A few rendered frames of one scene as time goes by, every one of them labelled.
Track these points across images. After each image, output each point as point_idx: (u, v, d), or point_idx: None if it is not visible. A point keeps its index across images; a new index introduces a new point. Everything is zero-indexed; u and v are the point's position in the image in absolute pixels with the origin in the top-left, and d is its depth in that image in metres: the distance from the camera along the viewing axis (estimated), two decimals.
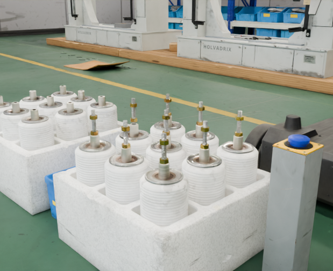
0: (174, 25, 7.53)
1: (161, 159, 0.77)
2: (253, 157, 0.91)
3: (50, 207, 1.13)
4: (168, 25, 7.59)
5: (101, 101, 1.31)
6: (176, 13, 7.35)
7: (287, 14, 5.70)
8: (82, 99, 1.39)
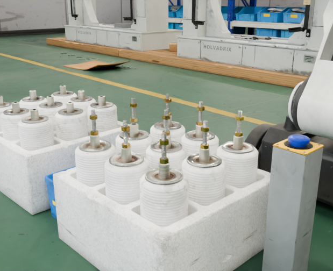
0: (174, 25, 7.53)
1: (161, 159, 0.77)
2: (253, 157, 0.91)
3: (50, 207, 1.13)
4: (168, 25, 7.59)
5: (101, 101, 1.31)
6: (176, 13, 7.35)
7: (287, 14, 5.70)
8: (82, 99, 1.39)
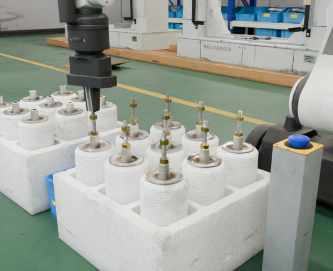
0: (174, 25, 7.53)
1: (161, 159, 0.77)
2: (253, 157, 0.91)
3: (50, 207, 1.13)
4: (168, 25, 7.59)
5: (101, 101, 1.31)
6: (176, 13, 7.35)
7: (287, 14, 5.70)
8: (82, 99, 1.39)
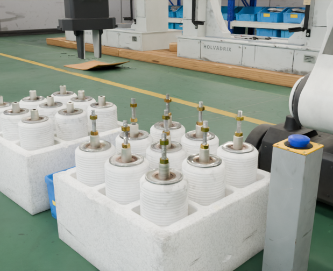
0: (174, 25, 7.53)
1: (161, 159, 0.77)
2: (253, 157, 0.91)
3: (50, 207, 1.13)
4: (168, 25, 7.59)
5: (101, 101, 1.31)
6: (176, 13, 7.35)
7: (287, 14, 5.70)
8: (82, 99, 1.39)
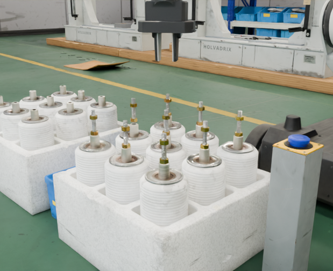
0: None
1: (161, 159, 0.77)
2: (253, 157, 0.91)
3: (50, 207, 1.13)
4: None
5: (101, 101, 1.31)
6: None
7: (287, 14, 5.70)
8: (82, 99, 1.39)
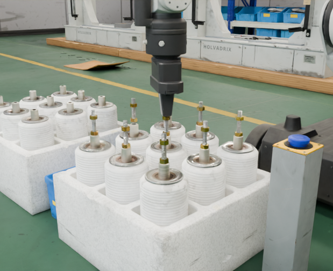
0: None
1: (161, 159, 0.77)
2: (253, 157, 0.91)
3: (50, 207, 1.13)
4: None
5: (101, 101, 1.31)
6: None
7: (287, 14, 5.70)
8: (82, 99, 1.39)
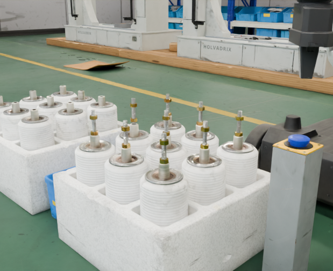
0: (174, 25, 7.53)
1: (161, 159, 0.77)
2: (253, 157, 0.91)
3: (50, 207, 1.13)
4: (168, 25, 7.59)
5: (101, 101, 1.31)
6: (176, 13, 7.35)
7: (287, 14, 5.70)
8: (82, 99, 1.39)
